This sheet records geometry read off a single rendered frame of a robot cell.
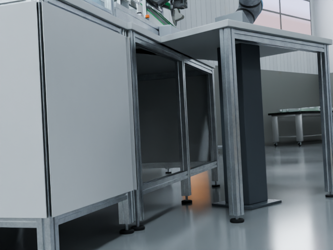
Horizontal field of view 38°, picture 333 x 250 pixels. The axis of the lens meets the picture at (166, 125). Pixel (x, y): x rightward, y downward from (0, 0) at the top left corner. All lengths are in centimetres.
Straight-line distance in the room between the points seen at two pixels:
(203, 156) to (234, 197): 139
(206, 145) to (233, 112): 139
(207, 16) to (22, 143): 790
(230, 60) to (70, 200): 94
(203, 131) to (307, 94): 845
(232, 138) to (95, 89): 66
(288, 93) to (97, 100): 948
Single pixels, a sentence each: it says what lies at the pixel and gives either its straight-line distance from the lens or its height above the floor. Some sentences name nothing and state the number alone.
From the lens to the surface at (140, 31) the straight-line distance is 211.
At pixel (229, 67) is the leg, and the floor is 66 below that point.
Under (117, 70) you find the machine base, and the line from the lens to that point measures 188.
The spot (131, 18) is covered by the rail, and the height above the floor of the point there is 92.
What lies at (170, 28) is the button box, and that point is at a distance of 256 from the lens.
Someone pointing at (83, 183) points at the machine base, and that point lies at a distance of 160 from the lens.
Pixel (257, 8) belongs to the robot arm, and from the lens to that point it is 267.
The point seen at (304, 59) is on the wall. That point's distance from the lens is 1177.
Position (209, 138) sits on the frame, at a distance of 341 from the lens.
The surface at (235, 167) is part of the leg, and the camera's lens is 205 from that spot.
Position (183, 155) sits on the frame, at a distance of 267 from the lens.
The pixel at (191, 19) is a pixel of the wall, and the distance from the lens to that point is 884.
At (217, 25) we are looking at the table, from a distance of 210.
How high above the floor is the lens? 40
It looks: 1 degrees up
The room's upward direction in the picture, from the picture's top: 3 degrees counter-clockwise
